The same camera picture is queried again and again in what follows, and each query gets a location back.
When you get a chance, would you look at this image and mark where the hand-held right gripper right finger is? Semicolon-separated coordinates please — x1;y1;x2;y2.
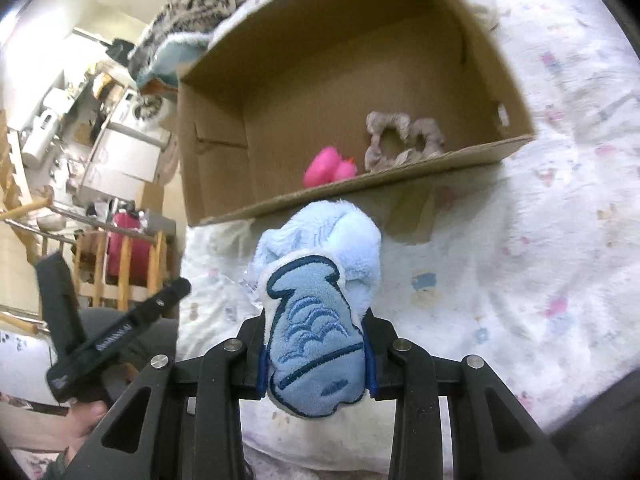
363;309;576;480

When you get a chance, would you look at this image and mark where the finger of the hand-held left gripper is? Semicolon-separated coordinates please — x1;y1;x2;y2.
89;278;193;362
34;254;87;357

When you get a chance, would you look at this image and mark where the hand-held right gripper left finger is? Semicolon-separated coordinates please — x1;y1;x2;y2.
65;310;267;480

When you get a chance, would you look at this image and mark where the light blue plush toy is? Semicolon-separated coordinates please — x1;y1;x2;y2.
243;200;383;418

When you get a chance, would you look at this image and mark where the pink plush toy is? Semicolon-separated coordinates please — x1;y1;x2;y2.
302;146;358;190

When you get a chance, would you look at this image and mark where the beige fabric toy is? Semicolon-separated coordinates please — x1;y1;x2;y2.
364;111;447;172

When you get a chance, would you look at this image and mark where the cardboard box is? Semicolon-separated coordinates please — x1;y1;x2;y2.
176;0;537;227

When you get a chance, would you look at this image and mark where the person's left hand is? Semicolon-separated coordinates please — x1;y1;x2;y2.
65;402;109;455

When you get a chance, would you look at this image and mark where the wooden rack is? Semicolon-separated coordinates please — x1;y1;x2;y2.
72;230;169;311

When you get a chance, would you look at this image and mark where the pink bag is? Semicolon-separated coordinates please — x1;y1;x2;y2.
107;211;154;287

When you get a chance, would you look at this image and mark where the wooden ladder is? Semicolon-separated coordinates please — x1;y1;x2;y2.
0;110;57;266

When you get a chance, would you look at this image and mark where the white cabinet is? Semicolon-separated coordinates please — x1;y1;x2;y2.
80;89;172;202

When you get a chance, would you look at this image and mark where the white printed bed sheet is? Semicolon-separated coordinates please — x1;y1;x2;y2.
177;0;640;466

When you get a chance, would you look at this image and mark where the blue plush cushion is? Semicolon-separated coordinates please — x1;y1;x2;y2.
137;35;212;97

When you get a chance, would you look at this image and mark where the brown striped fuzzy blanket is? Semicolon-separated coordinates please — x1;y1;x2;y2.
127;0;266;80

